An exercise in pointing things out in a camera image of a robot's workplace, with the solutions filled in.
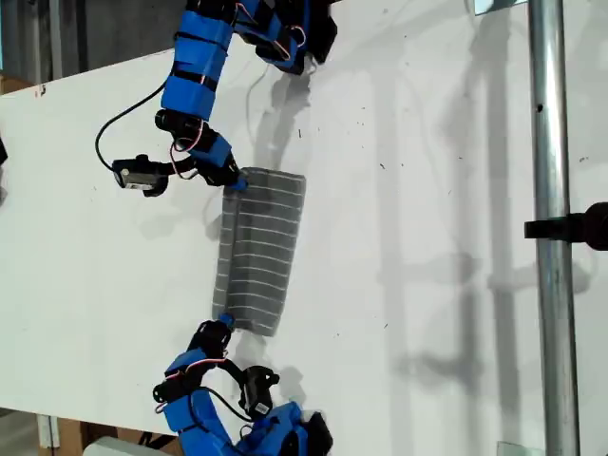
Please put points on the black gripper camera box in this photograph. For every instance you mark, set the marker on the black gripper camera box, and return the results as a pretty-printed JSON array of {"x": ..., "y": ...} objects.
[
  {"x": 256, "y": 394},
  {"x": 140, "y": 176}
]

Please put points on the grey white-striped towel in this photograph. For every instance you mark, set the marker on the grey white-striped towel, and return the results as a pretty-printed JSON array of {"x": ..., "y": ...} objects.
[{"x": 261, "y": 252}]

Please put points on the steel post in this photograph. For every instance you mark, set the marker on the steel post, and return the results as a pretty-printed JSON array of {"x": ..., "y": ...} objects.
[{"x": 553, "y": 237}]

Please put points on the white foam box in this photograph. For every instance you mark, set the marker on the white foam box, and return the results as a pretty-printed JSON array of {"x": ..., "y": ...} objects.
[{"x": 119, "y": 447}]

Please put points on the white table leg bracket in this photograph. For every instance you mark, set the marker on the white table leg bracket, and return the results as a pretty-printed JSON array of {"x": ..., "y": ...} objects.
[{"x": 47, "y": 431}]

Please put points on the black object at table edge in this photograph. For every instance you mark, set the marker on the black object at table edge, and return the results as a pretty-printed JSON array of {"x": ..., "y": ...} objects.
[{"x": 2, "y": 152}]

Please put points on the brown cardboard box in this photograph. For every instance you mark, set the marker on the brown cardboard box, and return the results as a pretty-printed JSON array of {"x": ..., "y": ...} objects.
[{"x": 119, "y": 434}]

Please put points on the black clamp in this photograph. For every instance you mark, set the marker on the black clamp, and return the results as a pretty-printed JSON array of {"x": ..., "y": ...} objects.
[{"x": 575, "y": 227}]

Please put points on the black camera stalk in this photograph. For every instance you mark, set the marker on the black camera stalk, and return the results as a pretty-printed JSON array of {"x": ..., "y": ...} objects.
[
  {"x": 233, "y": 371},
  {"x": 178, "y": 167}
]

